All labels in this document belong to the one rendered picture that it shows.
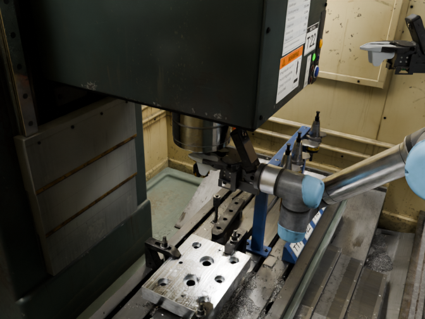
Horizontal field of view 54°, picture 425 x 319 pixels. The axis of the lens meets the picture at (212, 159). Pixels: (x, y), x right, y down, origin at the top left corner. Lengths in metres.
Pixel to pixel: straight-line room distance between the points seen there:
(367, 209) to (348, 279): 0.43
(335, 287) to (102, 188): 0.96
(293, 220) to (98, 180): 0.74
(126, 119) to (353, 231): 1.14
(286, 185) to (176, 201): 1.40
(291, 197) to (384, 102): 1.05
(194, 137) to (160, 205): 1.34
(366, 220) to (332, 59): 0.75
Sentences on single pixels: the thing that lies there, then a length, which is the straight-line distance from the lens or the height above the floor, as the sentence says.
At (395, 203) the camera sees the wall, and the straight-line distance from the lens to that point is 2.21.
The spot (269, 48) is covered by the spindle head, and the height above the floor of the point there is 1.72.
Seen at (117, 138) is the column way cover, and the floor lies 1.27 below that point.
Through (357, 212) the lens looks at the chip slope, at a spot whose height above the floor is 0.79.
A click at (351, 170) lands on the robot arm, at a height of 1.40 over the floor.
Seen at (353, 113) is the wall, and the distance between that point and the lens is 2.05.
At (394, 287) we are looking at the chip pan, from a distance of 1.94.
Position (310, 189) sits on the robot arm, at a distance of 1.03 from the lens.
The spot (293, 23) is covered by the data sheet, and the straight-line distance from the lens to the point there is 1.00.
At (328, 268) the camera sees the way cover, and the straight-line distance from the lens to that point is 1.81.
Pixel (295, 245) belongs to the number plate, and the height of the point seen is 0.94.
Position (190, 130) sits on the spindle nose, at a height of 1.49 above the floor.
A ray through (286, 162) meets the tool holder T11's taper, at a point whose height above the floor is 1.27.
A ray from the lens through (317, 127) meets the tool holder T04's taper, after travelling 1.69.
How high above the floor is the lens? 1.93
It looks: 29 degrees down
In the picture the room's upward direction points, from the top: 2 degrees clockwise
